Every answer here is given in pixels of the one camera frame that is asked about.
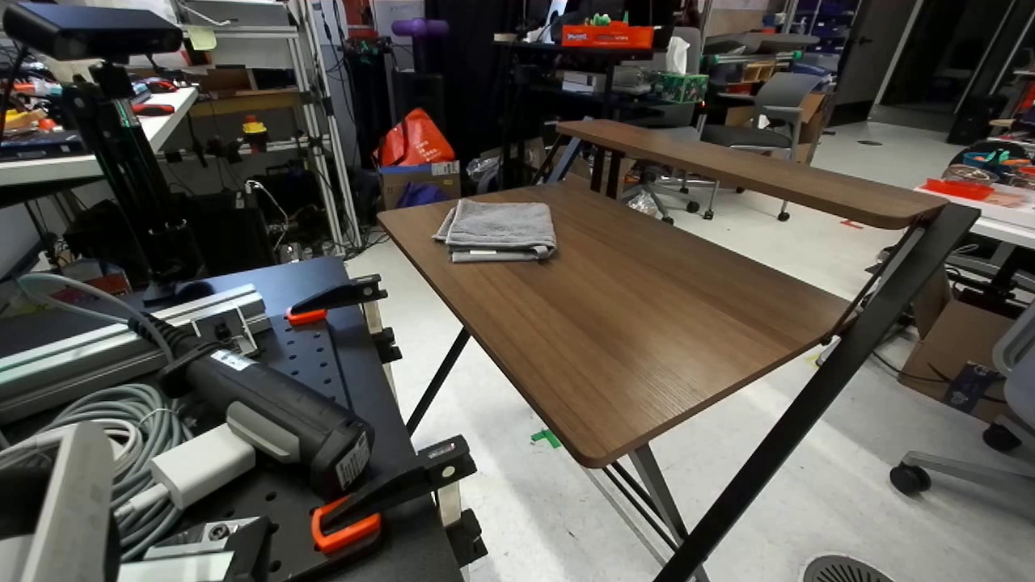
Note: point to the white cluttered workbench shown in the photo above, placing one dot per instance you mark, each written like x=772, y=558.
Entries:
x=65, y=161

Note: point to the light grey wheeled chair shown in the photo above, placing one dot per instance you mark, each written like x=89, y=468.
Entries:
x=1014, y=365

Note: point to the aluminium extrusion rail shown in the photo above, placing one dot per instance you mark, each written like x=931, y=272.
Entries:
x=97, y=349

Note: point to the black grey cylindrical tool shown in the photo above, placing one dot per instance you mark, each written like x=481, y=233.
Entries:
x=286, y=421

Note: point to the grey office chair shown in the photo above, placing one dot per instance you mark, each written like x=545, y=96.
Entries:
x=781, y=109

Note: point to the cardboard box blue label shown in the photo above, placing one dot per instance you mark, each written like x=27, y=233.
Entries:
x=422, y=181

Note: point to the grey towel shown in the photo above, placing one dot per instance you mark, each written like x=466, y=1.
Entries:
x=500, y=227

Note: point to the white metal rack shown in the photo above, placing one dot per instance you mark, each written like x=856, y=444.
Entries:
x=335, y=117

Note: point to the red flat item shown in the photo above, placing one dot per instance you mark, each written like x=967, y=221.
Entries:
x=958, y=189

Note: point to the brown cardboard box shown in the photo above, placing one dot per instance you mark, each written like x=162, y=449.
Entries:
x=955, y=344

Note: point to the green tape piece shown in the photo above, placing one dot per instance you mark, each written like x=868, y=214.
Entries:
x=545, y=438

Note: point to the white table colourful clutter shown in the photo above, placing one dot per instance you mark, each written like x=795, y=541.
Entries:
x=999, y=211

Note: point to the black camera tripod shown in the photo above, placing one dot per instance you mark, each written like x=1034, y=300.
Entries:
x=123, y=173

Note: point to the large black orange clamp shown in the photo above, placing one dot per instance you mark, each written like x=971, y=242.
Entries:
x=377, y=503

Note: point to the black camera bar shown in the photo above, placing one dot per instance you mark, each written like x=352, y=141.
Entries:
x=93, y=29

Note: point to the orange storage bin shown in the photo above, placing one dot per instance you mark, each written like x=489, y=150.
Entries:
x=606, y=35

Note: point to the yellow cap item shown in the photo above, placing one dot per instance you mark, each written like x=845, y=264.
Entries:
x=253, y=126

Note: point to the orange bag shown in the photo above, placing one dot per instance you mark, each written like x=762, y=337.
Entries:
x=414, y=141

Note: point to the grey metal block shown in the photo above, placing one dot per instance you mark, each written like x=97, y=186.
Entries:
x=51, y=504

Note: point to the black perforated mounting board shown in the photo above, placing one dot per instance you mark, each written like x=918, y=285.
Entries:
x=326, y=359

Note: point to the white power adapter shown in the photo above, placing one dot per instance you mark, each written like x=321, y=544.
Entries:
x=202, y=463

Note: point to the brown wooden desk black frame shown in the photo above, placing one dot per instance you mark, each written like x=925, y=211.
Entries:
x=634, y=312

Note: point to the small black orange clamp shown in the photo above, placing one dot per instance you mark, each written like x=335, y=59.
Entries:
x=335, y=294

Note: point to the white bottle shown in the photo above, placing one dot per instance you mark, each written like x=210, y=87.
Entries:
x=676, y=53

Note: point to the purple roll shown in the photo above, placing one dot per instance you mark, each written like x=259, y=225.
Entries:
x=422, y=27

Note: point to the green box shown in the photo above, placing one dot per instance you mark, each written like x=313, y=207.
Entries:
x=682, y=85

